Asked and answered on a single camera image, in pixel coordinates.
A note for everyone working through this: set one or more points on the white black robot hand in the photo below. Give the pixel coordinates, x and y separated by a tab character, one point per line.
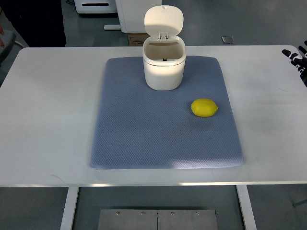
299	61

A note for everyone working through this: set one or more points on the yellow lemon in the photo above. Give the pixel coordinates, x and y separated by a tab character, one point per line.
204	107

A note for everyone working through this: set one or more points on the white trash can with lid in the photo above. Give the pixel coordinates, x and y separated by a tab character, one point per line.
164	52

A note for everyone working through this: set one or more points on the grey floor outlet plate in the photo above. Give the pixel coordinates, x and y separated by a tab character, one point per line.
227	39

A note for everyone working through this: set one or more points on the right white table leg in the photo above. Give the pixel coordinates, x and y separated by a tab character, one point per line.
246	208

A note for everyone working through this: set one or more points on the white table leg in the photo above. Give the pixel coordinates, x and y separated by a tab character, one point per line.
246	208
69	209

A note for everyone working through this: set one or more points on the cardboard box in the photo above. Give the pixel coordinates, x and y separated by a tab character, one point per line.
137	39

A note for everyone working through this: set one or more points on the white cabinet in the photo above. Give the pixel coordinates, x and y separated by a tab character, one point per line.
131	15

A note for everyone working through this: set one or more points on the blue textured mat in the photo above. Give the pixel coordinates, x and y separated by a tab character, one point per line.
141	128

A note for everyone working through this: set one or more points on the white appliance with slot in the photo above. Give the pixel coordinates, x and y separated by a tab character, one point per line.
95	6

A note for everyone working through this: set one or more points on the person in dark clothes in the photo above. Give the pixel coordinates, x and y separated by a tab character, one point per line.
38	22

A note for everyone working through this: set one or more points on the left white table leg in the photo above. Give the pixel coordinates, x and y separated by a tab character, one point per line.
69	209

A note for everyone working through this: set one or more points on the metal base plate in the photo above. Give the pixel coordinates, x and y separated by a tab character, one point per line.
161	219

